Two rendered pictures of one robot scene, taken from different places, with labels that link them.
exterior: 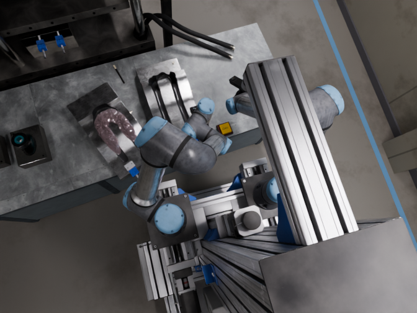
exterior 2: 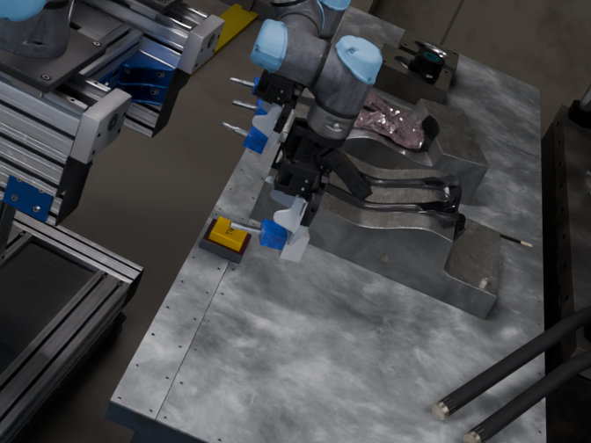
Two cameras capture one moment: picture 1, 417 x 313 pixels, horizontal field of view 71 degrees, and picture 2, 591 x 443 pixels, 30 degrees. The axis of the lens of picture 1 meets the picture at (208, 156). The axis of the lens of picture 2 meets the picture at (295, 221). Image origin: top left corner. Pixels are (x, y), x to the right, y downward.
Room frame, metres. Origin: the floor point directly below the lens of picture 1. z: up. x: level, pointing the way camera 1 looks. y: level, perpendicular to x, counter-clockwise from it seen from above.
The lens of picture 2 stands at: (1.85, -1.26, 1.91)
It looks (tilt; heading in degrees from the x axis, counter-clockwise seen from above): 30 degrees down; 131
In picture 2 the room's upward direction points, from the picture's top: 24 degrees clockwise
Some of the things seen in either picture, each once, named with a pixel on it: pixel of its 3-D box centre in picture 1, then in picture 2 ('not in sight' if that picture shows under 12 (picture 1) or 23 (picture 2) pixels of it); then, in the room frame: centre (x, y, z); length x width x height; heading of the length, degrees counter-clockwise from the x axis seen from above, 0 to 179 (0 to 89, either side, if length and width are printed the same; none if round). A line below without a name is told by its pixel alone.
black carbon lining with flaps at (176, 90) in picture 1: (168, 97); (390, 185); (0.67, 0.34, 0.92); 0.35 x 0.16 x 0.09; 42
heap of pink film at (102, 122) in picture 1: (114, 128); (375, 114); (0.39, 0.54, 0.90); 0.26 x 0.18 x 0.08; 59
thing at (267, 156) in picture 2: not in sight; (252, 137); (0.50, 0.09, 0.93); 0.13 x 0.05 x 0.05; 42
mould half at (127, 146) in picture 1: (114, 131); (369, 128); (0.38, 0.55, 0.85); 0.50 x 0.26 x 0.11; 59
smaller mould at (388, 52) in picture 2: (31, 146); (410, 77); (0.13, 0.92, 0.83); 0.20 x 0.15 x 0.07; 42
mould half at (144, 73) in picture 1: (169, 98); (388, 211); (0.69, 0.34, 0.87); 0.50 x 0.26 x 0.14; 42
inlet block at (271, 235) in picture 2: not in sight; (266, 233); (0.78, -0.07, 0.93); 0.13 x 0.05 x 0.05; 60
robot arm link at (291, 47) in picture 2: not in sight; (290, 48); (0.71, -0.11, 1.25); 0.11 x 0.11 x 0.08; 47
